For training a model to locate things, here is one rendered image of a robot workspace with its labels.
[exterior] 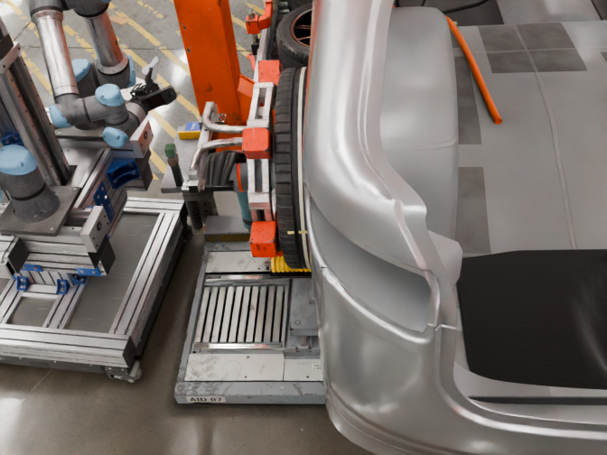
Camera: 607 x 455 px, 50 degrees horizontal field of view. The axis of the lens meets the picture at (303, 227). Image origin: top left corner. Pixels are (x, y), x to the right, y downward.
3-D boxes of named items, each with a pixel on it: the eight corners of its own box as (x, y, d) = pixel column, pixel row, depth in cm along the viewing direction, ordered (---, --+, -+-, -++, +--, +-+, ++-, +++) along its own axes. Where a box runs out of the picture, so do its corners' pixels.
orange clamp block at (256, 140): (273, 159, 192) (268, 151, 183) (247, 160, 192) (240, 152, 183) (273, 135, 193) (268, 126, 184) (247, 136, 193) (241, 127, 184)
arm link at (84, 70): (68, 91, 249) (55, 60, 240) (103, 84, 251) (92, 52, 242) (69, 108, 241) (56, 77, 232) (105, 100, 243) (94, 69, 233)
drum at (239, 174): (281, 199, 219) (276, 168, 209) (219, 201, 221) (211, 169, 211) (284, 171, 229) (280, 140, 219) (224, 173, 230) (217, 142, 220)
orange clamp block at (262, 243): (279, 236, 202) (276, 257, 196) (254, 236, 203) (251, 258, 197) (276, 219, 197) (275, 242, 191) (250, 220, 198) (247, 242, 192)
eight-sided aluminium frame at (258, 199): (283, 284, 219) (263, 160, 180) (263, 285, 220) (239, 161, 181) (292, 177, 257) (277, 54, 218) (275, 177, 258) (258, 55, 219)
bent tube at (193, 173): (252, 179, 197) (247, 152, 190) (189, 181, 199) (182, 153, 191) (257, 142, 209) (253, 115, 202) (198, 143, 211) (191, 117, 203)
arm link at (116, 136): (118, 132, 201) (126, 153, 207) (136, 109, 207) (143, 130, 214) (97, 126, 203) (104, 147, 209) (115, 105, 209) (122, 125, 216)
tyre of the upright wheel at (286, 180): (354, 44, 230) (358, 211, 261) (287, 47, 232) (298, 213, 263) (355, 101, 172) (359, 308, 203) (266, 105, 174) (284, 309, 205)
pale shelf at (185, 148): (200, 192, 278) (199, 187, 276) (161, 193, 280) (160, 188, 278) (214, 130, 308) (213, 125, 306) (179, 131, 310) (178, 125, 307)
